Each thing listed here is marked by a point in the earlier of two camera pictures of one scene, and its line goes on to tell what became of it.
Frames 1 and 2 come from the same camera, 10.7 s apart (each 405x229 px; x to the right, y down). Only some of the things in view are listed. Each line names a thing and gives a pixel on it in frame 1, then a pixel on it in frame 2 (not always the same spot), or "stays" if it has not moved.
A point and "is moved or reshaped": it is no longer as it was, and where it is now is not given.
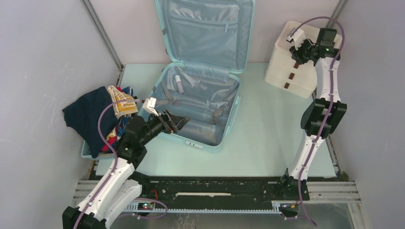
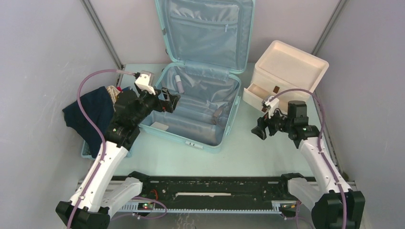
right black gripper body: x=302 y=55 to x=276 y=123
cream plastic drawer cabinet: x=285 y=73 is moved or reshaped
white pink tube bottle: x=179 y=84 stays
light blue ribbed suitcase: x=209 y=42 stays
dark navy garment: x=81 y=118 stays
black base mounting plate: x=193 y=193 stays
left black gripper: x=171 y=123 to x=168 y=105
